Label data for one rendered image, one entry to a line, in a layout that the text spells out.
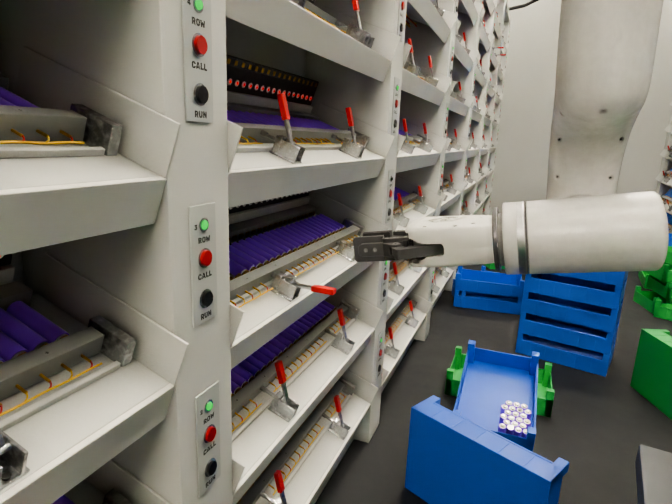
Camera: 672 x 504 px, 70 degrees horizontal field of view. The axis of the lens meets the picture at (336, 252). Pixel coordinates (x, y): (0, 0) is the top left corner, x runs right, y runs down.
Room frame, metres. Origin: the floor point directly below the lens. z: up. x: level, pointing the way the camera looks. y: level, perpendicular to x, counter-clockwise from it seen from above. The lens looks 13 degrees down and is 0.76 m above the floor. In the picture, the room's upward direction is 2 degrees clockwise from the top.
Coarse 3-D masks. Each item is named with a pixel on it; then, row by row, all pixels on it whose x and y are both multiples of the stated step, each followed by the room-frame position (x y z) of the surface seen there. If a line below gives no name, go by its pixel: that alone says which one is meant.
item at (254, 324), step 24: (240, 216) 0.84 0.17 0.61; (336, 216) 1.12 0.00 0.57; (360, 216) 1.09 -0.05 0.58; (312, 264) 0.84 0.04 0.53; (336, 264) 0.88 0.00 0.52; (360, 264) 0.96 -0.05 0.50; (336, 288) 0.86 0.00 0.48; (240, 312) 0.51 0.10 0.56; (264, 312) 0.62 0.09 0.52; (288, 312) 0.66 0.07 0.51; (240, 336) 0.54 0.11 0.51; (264, 336) 0.60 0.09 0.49; (240, 360) 0.56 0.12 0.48
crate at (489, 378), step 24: (480, 360) 1.37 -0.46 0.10; (504, 360) 1.34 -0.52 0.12; (528, 360) 1.31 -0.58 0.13; (480, 384) 1.28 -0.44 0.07; (504, 384) 1.28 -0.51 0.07; (528, 384) 1.27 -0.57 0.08; (456, 408) 1.15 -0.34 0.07; (480, 408) 1.20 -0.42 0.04; (528, 408) 1.19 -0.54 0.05; (528, 432) 1.04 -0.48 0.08
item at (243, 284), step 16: (320, 240) 0.90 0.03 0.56; (336, 240) 0.94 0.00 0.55; (352, 240) 1.01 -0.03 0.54; (288, 256) 0.77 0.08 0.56; (304, 256) 0.80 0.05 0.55; (320, 256) 0.86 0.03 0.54; (256, 272) 0.67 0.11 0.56; (240, 288) 0.62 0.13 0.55; (256, 288) 0.65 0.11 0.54; (272, 288) 0.67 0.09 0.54
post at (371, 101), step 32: (320, 0) 1.14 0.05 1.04; (384, 0) 1.09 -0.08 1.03; (320, 64) 1.14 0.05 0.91; (320, 96) 1.14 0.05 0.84; (352, 96) 1.11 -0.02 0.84; (384, 96) 1.08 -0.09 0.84; (384, 128) 1.08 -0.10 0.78; (320, 192) 1.14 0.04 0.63; (352, 192) 1.11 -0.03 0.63; (384, 192) 1.08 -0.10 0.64; (384, 224) 1.10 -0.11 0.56; (352, 288) 1.10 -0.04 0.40; (384, 320) 1.15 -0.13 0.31
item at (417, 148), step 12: (408, 132) 1.77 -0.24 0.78; (420, 132) 1.76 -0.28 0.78; (408, 144) 1.33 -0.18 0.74; (420, 144) 1.59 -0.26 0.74; (432, 144) 1.74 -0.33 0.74; (444, 144) 1.73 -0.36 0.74; (408, 156) 1.28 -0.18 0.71; (420, 156) 1.43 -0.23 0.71; (432, 156) 1.61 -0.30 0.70; (396, 168) 1.22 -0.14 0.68; (408, 168) 1.35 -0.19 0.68
